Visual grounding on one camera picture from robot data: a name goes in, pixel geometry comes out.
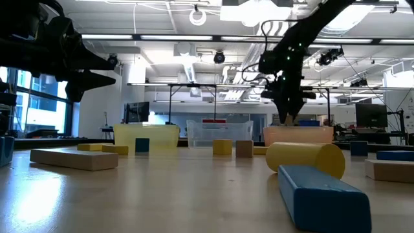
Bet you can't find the orange translucent plastic bin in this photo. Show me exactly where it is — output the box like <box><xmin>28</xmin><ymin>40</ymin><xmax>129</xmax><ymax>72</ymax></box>
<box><xmin>263</xmin><ymin>126</ymin><xmax>334</xmax><ymax>148</ymax></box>

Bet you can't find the clear plastic bin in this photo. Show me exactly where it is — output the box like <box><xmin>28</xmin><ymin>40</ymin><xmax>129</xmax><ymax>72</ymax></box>
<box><xmin>186</xmin><ymin>120</ymin><xmax>254</xmax><ymax>149</ymax></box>

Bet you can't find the black computer monitor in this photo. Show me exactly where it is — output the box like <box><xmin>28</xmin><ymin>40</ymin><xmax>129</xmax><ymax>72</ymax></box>
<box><xmin>355</xmin><ymin>103</ymin><xmax>389</xmax><ymax>128</ymax></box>
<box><xmin>124</xmin><ymin>101</ymin><xmax>151</xmax><ymax>124</ymax></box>

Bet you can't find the chunky blue block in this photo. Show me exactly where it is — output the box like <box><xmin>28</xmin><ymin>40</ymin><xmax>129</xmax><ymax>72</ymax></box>
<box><xmin>0</xmin><ymin>135</ymin><xmax>16</xmax><ymax>168</ymax></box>

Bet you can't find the long blue block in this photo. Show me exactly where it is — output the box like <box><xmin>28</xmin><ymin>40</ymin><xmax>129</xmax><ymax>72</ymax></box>
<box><xmin>278</xmin><ymin>164</ymin><xmax>373</xmax><ymax>233</ymax></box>

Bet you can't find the yellow translucent plastic bin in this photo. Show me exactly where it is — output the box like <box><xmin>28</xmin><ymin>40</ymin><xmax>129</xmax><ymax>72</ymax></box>
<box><xmin>113</xmin><ymin>124</ymin><xmax>180</xmax><ymax>151</ymax></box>

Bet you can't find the long natural wood block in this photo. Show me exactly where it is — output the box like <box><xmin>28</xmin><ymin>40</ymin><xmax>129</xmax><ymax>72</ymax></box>
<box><xmin>29</xmin><ymin>148</ymin><xmax>119</xmax><ymax>172</ymax></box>

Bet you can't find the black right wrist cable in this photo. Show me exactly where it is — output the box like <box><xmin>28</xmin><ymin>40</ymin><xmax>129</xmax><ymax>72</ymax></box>
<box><xmin>242</xmin><ymin>19</ymin><xmax>294</xmax><ymax>83</ymax></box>

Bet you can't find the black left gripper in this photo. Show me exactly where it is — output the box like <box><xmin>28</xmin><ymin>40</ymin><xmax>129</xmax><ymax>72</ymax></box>
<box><xmin>0</xmin><ymin>3</ymin><xmax>116</xmax><ymax>103</ymax></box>

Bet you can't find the large window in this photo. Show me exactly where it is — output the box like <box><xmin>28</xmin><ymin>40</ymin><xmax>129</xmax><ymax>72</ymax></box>
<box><xmin>0</xmin><ymin>66</ymin><xmax>74</xmax><ymax>137</ymax></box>

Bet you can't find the yellow cube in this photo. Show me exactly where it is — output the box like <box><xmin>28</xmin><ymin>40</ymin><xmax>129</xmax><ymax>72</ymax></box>
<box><xmin>212</xmin><ymin>139</ymin><xmax>233</xmax><ymax>156</ymax></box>

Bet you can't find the white coiled cable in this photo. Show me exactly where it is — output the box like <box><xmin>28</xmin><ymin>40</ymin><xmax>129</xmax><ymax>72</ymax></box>
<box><xmin>189</xmin><ymin>8</ymin><xmax>208</xmax><ymax>27</ymax></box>

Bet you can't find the small blue cube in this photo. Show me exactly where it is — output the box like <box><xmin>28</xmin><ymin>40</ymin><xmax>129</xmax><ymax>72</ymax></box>
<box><xmin>349</xmin><ymin>140</ymin><xmax>369</xmax><ymax>157</ymax></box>
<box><xmin>135</xmin><ymin>138</ymin><xmax>150</xmax><ymax>153</ymax></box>

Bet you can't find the black ceiling camera cluster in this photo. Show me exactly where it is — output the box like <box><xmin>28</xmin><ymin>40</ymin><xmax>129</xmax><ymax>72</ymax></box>
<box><xmin>316</xmin><ymin>47</ymin><xmax>345</xmax><ymax>67</ymax></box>

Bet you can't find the cluttered dark desk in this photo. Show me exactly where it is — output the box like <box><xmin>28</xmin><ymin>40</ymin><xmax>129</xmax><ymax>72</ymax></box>
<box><xmin>332</xmin><ymin>124</ymin><xmax>409</xmax><ymax>146</ymax></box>

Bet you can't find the natural wood cube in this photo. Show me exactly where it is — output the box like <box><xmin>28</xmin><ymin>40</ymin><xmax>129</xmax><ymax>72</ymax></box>
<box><xmin>235</xmin><ymin>139</ymin><xmax>254</xmax><ymax>159</ymax></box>

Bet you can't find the white light strip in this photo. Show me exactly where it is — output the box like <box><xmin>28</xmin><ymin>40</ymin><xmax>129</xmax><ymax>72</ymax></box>
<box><xmin>380</xmin><ymin>39</ymin><xmax>414</xmax><ymax>45</ymax></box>
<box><xmin>82</xmin><ymin>34</ymin><xmax>133</xmax><ymax>40</ymax></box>
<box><xmin>221</xmin><ymin>36</ymin><xmax>284</xmax><ymax>42</ymax></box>
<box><xmin>312</xmin><ymin>38</ymin><xmax>373</xmax><ymax>44</ymax></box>
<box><xmin>140</xmin><ymin>35</ymin><xmax>213</xmax><ymax>41</ymax></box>

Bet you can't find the black overhead beam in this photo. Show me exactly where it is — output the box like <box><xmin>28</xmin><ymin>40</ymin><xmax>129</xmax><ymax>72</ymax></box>
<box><xmin>80</xmin><ymin>33</ymin><xmax>414</xmax><ymax>46</ymax></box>

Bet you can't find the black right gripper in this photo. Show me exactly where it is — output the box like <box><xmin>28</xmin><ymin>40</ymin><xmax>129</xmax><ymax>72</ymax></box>
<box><xmin>260</xmin><ymin>73</ymin><xmax>317</xmax><ymax>126</ymax></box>

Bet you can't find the black background rig frame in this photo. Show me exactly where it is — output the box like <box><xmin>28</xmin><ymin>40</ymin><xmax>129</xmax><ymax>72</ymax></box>
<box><xmin>302</xmin><ymin>85</ymin><xmax>331</xmax><ymax>127</ymax></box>
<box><xmin>168</xmin><ymin>83</ymin><xmax>217</xmax><ymax>126</ymax></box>

